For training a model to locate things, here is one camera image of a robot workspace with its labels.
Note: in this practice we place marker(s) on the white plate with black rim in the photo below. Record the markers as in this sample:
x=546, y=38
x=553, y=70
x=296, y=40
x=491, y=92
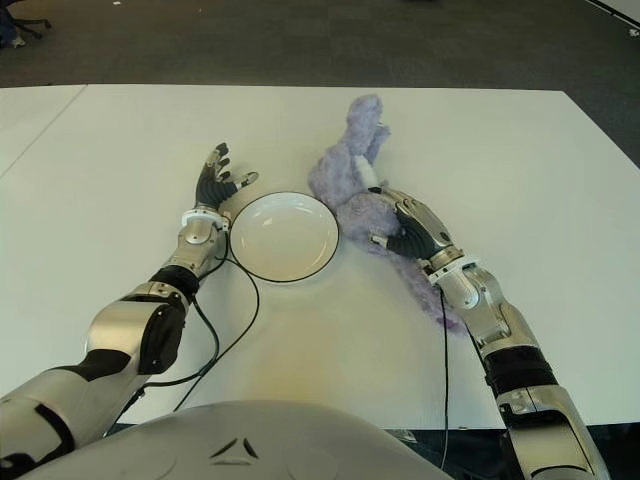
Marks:
x=285, y=240

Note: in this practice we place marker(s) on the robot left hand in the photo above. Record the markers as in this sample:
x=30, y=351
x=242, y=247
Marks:
x=215, y=187

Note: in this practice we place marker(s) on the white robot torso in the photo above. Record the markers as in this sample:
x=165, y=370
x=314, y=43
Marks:
x=240, y=440

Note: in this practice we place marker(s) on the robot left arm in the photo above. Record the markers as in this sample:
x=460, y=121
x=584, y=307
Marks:
x=117, y=322

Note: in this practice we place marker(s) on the person legs with sneakers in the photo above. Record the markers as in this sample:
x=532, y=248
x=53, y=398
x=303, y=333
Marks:
x=12, y=32

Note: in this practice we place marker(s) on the purple plush doll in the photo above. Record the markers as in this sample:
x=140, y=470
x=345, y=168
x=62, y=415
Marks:
x=345, y=170

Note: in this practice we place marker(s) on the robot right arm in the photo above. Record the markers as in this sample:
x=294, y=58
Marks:
x=505, y=325

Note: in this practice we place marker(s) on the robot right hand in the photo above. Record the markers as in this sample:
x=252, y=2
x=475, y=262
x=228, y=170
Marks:
x=422, y=227

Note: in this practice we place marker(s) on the black office chair base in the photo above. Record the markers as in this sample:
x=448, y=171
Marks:
x=32, y=25

